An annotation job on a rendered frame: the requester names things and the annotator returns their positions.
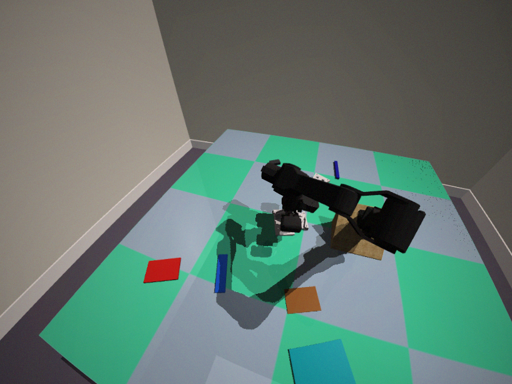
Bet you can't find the teal square plate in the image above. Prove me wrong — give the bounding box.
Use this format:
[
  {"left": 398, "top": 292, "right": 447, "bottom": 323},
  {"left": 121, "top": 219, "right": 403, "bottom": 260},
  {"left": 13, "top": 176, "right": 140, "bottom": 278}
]
[{"left": 289, "top": 339, "right": 356, "bottom": 384}]

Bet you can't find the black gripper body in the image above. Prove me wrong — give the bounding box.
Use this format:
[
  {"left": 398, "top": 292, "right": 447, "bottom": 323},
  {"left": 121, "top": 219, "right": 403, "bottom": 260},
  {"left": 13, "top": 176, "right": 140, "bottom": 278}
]
[{"left": 280, "top": 195, "right": 303, "bottom": 233}]

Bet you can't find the red flat square plate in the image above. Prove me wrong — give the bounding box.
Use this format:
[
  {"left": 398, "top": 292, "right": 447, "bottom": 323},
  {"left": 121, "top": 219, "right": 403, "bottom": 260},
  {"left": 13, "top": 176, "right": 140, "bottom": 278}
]
[{"left": 144, "top": 258, "right": 181, "bottom": 283}]

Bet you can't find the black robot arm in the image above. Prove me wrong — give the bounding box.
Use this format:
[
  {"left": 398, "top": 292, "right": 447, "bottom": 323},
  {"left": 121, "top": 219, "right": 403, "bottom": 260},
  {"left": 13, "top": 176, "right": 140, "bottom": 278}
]
[{"left": 261, "top": 162, "right": 426, "bottom": 254}]

